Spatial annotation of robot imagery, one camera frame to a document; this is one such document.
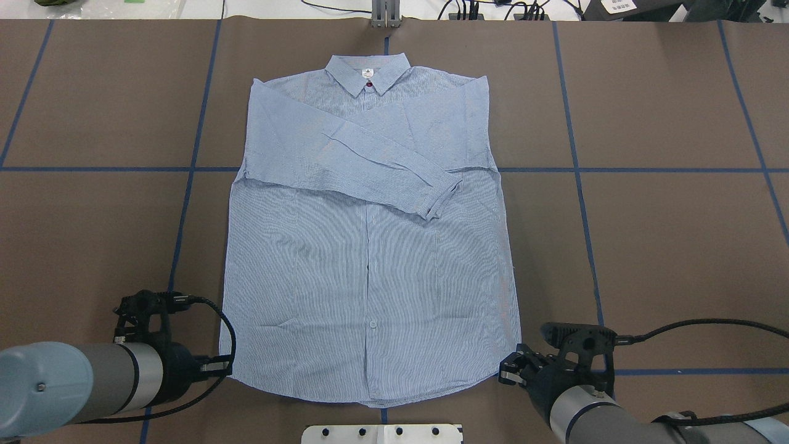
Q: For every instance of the black box device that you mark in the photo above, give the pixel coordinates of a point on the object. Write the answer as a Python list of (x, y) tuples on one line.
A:
[(672, 11)]

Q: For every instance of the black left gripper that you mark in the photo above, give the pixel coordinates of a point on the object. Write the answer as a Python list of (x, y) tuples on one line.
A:
[(179, 365)]

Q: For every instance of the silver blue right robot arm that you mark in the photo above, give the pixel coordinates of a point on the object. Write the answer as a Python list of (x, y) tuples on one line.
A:
[(578, 411)]

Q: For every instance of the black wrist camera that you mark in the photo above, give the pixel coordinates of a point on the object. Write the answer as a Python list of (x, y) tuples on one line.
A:
[(145, 317), (584, 351)]

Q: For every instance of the aluminium frame post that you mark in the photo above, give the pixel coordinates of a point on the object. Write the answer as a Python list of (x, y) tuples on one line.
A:
[(386, 14)]

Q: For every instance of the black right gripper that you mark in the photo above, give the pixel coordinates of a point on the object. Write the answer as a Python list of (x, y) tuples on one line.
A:
[(546, 380)]

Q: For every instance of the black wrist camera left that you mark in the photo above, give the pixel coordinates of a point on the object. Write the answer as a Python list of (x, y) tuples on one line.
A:
[(145, 317)]

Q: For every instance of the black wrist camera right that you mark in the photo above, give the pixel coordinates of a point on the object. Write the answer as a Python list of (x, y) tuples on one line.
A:
[(584, 351)]

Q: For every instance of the green cloth bundle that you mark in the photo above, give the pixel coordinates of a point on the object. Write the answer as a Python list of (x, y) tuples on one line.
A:
[(55, 3)]

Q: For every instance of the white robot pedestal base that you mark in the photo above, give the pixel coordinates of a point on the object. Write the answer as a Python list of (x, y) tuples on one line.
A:
[(384, 433)]

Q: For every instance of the light blue striped shirt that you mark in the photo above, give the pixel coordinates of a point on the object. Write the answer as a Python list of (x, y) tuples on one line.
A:
[(367, 255)]

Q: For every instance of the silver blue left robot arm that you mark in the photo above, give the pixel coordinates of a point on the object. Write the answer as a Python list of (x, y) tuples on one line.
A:
[(48, 385)]

